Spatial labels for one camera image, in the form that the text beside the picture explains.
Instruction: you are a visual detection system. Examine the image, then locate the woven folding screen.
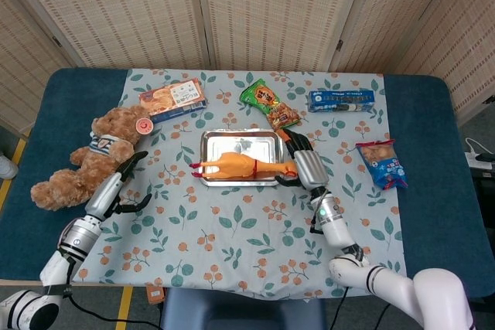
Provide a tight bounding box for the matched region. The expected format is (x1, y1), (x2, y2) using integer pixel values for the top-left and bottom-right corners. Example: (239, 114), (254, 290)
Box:
(0, 0), (495, 134)

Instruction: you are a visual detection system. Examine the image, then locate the blue chair seat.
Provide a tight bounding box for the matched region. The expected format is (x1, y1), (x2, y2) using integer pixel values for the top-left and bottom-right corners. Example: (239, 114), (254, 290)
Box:
(160, 287), (326, 330)

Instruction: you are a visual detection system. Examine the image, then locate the blue transparent snack bag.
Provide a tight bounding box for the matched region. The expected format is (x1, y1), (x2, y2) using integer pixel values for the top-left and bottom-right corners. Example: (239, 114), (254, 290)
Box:
(355, 138), (409, 191)

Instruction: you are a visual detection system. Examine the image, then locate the floral patterned tablecloth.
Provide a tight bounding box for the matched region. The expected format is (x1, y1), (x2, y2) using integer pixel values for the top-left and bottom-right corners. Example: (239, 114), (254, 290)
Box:
(70, 68), (410, 301)

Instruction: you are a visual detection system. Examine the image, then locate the orange hanging tag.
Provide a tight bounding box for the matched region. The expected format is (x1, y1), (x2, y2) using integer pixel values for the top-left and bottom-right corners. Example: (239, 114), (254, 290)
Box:
(145, 285), (166, 304)

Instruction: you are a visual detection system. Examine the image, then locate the green snack bag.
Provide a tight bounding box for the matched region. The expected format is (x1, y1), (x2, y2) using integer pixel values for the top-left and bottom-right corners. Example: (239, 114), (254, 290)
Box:
(239, 78), (302, 133)

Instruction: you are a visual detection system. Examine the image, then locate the white shoe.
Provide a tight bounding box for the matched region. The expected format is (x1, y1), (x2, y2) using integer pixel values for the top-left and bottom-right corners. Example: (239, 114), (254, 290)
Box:
(0, 155), (19, 180)

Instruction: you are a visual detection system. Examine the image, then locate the teal blue table cover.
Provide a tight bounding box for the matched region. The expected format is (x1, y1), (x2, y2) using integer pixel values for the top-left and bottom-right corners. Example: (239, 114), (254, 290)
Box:
(0, 67), (495, 298)

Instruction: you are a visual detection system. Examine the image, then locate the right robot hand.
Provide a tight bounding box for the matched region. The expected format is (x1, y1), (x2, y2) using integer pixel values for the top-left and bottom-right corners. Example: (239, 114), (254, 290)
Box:
(275, 128), (330, 196)

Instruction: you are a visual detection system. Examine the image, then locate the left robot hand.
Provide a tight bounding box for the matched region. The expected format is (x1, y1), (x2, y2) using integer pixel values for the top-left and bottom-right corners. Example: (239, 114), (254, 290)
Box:
(84, 151), (153, 223)

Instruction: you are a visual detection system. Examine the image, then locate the stainless steel rectangular tray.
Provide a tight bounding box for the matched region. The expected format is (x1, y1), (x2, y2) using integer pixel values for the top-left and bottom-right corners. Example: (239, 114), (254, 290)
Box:
(197, 128), (285, 187)

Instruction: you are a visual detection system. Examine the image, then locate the yellow rubber chicken toy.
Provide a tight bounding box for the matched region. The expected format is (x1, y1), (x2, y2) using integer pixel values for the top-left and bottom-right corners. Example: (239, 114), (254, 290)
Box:
(189, 151), (299, 181)

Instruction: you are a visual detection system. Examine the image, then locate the white power strip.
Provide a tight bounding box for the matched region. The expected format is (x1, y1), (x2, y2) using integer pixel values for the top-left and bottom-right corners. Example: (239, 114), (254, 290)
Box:
(463, 137), (495, 171)

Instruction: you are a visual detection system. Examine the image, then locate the blue Oreo cookie box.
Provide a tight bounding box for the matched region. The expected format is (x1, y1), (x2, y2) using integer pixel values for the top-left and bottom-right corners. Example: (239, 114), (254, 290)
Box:
(307, 89), (376, 114)

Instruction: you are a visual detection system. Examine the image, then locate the orange and blue biscuit box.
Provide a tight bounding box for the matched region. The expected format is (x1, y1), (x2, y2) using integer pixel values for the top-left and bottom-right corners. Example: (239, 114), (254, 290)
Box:
(138, 77), (208, 124)

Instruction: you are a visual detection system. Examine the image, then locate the brown teddy bear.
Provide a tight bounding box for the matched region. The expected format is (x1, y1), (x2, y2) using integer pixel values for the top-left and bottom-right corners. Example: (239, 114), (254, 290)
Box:
(30, 104), (155, 212)

